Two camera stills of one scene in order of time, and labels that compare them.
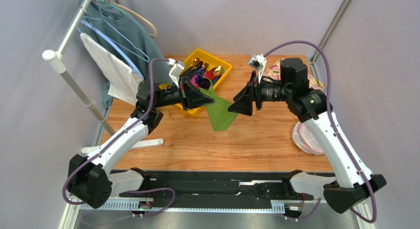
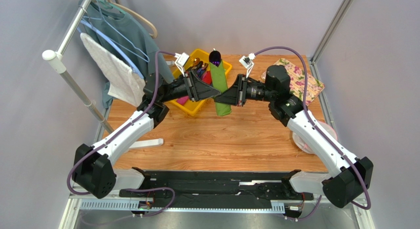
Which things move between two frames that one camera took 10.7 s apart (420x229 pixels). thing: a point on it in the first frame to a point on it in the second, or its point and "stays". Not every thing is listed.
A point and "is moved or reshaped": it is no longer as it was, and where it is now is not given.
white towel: x=123 y=82 stays
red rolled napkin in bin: x=209 y=74 stays
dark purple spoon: x=204 y=83 is moved or reshaped
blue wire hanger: x=114 y=43 stays
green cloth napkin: x=218 y=113 to x=220 y=83
